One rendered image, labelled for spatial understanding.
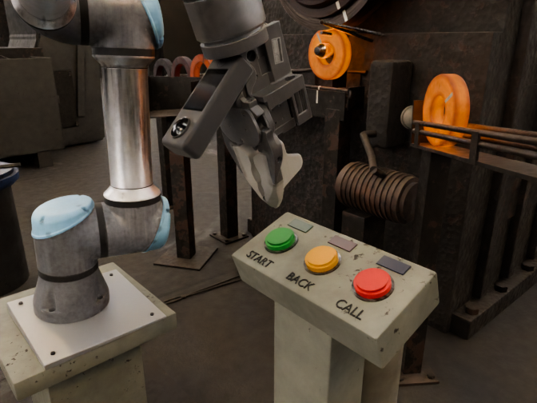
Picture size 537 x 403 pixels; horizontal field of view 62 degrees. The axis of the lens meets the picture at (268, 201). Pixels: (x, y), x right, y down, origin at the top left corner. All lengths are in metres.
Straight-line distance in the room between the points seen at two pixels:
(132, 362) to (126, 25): 0.70
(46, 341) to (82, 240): 0.20
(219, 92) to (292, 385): 0.39
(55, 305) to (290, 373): 0.56
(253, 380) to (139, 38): 0.88
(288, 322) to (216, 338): 0.86
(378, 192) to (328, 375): 0.68
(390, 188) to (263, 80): 0.70
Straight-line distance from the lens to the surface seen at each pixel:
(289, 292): 0.53
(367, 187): 1.18
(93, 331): 0.98
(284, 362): 0.63
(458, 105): 1.00
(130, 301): 1.06
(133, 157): 0.93
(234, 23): 0.46
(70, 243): 0.95
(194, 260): 1.87
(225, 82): 0.46
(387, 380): 0.78
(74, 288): 0.99
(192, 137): 0.44
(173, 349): 1.41
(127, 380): 1.12
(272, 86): 0.51
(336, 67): 1.46
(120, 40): 0.89
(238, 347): 1.39
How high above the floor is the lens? 0.85
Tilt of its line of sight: 20 degrees down
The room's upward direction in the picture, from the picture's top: straight up
